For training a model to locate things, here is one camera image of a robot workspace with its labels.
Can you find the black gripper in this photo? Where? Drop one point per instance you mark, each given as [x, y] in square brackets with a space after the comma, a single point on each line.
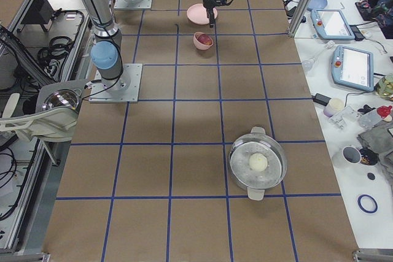
[209, 0]

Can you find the red apple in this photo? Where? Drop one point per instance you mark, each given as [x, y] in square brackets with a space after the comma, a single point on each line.
[204, 39]

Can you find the pink bowl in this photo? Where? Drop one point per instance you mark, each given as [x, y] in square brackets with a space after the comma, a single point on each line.
[199, 45]

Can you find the pink plate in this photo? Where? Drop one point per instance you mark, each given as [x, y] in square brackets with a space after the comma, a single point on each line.
[197, 14]

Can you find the light blue plate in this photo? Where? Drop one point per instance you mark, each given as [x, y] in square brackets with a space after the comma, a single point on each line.
[317, 4]

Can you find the teach pendant far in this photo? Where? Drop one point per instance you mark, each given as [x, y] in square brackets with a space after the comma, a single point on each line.
[331, 25]

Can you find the teach pendant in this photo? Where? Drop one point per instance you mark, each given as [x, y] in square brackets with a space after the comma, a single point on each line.
[353, 68]
[331, 25]

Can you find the teach pendant near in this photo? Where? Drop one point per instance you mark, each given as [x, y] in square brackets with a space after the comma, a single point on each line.
[353, 68]

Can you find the steel steamer pot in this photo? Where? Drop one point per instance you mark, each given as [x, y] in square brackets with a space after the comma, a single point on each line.
[253, 182]

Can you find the white steamed bun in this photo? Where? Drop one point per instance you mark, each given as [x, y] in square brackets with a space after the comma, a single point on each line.
[258, 162]

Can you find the glass pot lid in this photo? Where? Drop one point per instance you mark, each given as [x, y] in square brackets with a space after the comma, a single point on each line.
[61, 98]

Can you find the white mug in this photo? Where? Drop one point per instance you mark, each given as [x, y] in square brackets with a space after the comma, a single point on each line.
[346, 157]

